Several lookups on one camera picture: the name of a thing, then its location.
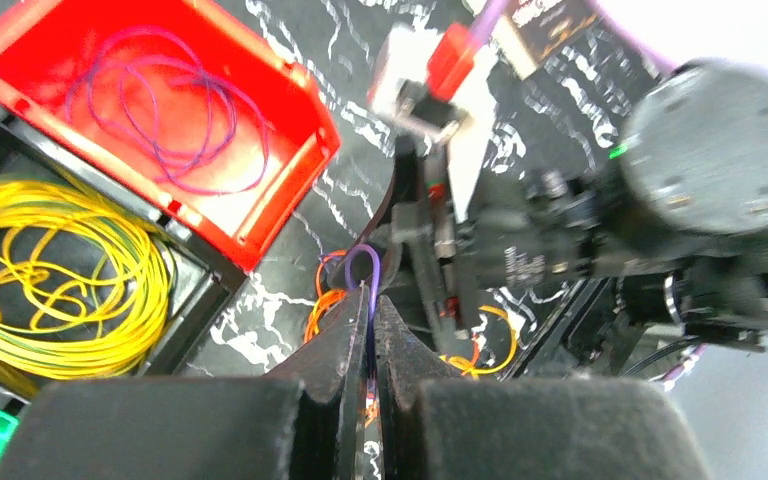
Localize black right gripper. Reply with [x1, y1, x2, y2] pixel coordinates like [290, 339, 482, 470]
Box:
[330, 134, 601, 345]

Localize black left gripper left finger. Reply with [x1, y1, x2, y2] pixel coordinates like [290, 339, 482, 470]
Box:
[0, 286, 370, 479]

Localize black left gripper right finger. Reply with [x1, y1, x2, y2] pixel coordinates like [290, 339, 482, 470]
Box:
[374, 297, 711, 479]

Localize orange cable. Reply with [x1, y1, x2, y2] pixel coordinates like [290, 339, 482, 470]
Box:
[303, 248, 352, 346]

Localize red plastic bin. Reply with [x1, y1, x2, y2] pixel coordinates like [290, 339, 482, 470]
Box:
[0, 1, 340, 271]

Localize purple cable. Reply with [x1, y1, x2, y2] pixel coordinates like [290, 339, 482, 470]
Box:
[64, 26, 382, 372]

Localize black plastic bin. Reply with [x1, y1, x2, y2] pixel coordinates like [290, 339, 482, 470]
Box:
[0, 110, 243, 413]

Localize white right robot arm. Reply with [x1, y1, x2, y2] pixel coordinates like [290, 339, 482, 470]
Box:
[327, 62, 768, 348]

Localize dark book three days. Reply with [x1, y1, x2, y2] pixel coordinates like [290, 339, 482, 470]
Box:
[493, 0, 599, 80]

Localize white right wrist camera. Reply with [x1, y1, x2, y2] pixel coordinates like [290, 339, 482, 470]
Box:
[367, 23, 497, 222]

